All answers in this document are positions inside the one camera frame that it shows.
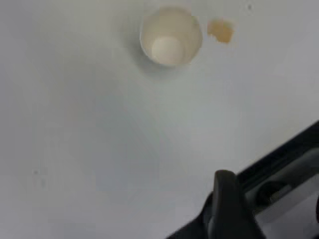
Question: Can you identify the white paper coffee cup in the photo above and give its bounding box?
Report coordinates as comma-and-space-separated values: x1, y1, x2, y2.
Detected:
139, 6, 203, 67

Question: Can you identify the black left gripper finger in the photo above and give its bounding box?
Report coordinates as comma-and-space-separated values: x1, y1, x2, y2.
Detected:
166, 169, 265, 239

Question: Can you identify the brown coffee spill stain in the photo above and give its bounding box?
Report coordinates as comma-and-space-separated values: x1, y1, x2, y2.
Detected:
207, 18, 236, 44

